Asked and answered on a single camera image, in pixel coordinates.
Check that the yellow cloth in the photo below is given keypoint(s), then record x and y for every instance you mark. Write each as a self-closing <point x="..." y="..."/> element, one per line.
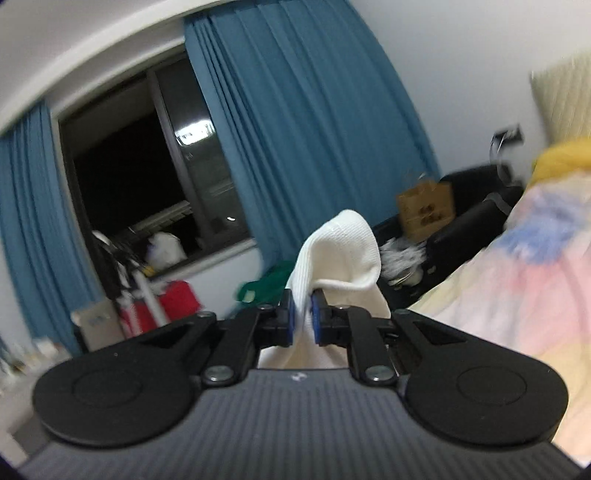
<point x="565" y="159"/>

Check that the white grey cloth pile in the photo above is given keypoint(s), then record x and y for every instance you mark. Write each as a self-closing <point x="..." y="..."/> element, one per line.
<point x="401" y="261"/>

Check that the green clothing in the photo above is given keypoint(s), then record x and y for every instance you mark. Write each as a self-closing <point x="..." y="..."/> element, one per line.
<point x="265" y="281"/>

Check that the pastel blanket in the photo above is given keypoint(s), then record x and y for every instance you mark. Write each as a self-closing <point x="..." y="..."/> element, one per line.
<point x="508" y="300"/>

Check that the black sofa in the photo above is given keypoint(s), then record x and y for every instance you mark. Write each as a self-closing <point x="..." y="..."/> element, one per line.
<point x="461" y="230"/>

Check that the white plastic bag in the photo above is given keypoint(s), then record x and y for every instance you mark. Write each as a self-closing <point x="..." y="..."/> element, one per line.
<point x="165" y="251"/>

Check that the beige ribbed headboard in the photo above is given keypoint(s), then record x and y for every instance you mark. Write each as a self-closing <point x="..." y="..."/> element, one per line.
<point x="563" y="101"/>

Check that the white pants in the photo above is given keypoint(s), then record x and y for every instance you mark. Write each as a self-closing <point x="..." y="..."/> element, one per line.
<point x="341" y="249"/>

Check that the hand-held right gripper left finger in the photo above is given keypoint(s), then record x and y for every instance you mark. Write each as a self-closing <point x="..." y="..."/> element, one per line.
<point x="289" y="319"/>

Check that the cardboard box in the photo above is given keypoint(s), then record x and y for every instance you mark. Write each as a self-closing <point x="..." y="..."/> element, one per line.
<point x="99" y="325"/>

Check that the dark window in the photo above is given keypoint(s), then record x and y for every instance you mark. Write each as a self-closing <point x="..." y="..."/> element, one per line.
<point x="120" y="175"/>

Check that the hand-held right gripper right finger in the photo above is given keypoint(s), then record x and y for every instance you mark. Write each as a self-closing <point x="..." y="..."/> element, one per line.
<point x="316" y="319"/>

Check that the wall socket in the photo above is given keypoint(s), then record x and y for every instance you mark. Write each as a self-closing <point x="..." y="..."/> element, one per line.
<point x="510" y="134"/>

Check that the wide blue curtain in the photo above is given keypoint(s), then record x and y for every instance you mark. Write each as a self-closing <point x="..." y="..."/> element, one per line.
<point x="300" y="115"/>

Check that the red cloth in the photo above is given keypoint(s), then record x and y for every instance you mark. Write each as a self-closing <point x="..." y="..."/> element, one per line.
<point x="180" y="300"/>

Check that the brown paper bag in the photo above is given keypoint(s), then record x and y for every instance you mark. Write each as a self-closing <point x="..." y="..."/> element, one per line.
<point x="427" y="210"/>

